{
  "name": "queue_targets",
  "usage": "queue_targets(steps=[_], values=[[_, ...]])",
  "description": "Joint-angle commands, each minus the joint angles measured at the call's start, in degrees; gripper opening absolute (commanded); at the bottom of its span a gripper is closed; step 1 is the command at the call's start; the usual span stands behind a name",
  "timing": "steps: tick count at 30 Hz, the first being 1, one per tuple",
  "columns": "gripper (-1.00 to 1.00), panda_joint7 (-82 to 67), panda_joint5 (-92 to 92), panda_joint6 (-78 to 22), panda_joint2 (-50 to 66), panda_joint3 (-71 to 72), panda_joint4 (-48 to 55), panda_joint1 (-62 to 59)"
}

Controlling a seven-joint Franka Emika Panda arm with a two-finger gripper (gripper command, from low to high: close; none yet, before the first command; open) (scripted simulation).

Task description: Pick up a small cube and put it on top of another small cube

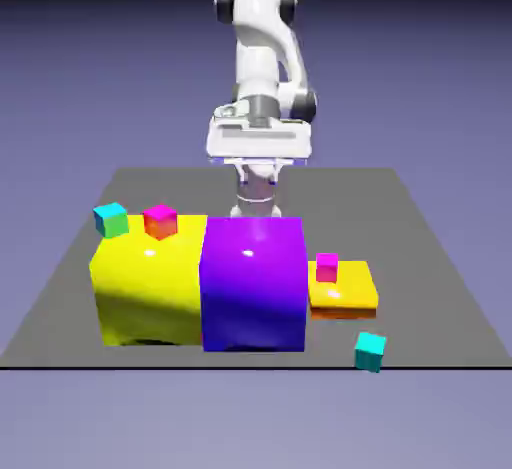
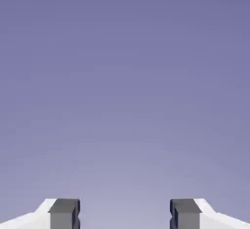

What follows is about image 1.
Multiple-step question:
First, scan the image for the large yellow box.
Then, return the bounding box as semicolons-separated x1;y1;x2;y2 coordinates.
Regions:
88;214;209;347

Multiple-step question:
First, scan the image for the small magenta cube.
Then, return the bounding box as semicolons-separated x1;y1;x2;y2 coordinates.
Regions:
315;252;340;283
142;203;179;242

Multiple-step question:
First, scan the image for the large orange flat box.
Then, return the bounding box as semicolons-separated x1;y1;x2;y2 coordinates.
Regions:
306;260;380;322

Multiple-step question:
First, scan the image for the large purple box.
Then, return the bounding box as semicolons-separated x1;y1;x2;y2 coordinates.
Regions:
198;216;309;354

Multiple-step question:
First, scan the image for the small cyan cube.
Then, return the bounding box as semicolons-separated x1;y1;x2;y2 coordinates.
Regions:
92;201;130;239
353;331;388;375

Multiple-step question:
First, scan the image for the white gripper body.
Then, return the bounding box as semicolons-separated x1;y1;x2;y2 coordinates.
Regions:
205;115;314;167

